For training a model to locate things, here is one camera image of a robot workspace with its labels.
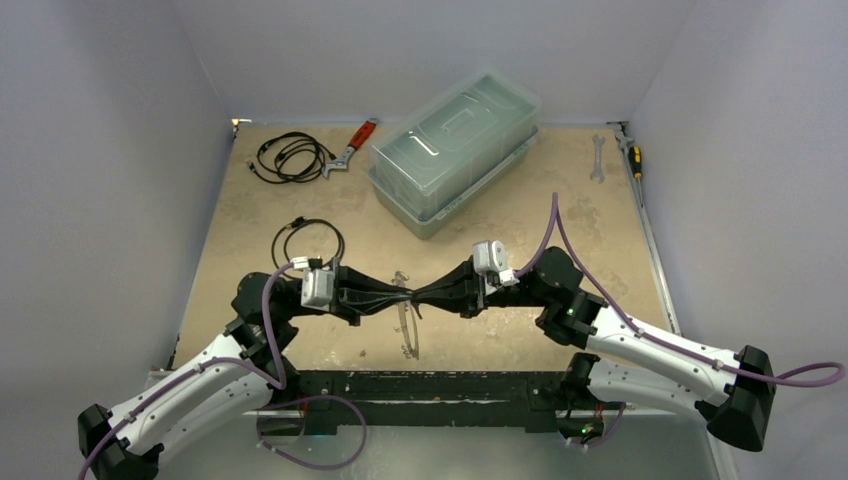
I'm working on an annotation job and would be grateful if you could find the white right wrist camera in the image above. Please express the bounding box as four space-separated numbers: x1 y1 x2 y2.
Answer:
472 240 519 290

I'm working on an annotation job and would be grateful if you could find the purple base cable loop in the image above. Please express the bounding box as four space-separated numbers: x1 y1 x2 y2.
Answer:
255 396 367 472

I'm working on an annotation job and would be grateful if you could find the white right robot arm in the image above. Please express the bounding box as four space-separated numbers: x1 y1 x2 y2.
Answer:
412 242 776 452

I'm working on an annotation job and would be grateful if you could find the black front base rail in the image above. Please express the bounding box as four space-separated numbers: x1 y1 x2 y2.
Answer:
279 370 599 435

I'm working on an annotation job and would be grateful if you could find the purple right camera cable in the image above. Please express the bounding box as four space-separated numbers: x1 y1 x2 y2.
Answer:
516 193 847 390

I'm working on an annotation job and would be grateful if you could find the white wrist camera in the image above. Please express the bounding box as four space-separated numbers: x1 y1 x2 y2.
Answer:
290 256 335 312
472 240 519 290

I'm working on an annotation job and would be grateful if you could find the red handled adjustable wrench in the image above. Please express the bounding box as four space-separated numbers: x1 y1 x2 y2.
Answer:
322 117 380 179

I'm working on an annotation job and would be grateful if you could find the coiled black usb cable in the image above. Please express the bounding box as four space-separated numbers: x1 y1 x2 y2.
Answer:
270 217 346 273

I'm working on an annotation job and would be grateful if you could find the yellow black screwdriver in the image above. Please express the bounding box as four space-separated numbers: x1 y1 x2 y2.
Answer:
628 145 643 181

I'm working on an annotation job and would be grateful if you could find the silver open end spanner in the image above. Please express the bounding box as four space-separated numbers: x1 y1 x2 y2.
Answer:
589 134 605 184

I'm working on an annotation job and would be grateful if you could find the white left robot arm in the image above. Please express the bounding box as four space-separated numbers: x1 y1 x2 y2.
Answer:
77 257 413 479

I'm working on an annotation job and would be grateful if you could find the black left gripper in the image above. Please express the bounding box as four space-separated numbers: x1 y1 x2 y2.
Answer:
279 256 413 326

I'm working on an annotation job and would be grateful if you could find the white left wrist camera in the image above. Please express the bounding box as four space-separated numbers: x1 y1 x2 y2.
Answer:
290 256 335 312

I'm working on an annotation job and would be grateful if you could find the clear plastic storage box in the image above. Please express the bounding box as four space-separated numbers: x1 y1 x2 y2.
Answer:
367 71 541 239

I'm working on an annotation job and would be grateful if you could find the tangled black cable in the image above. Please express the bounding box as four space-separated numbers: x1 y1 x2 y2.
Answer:
247 131 337 185

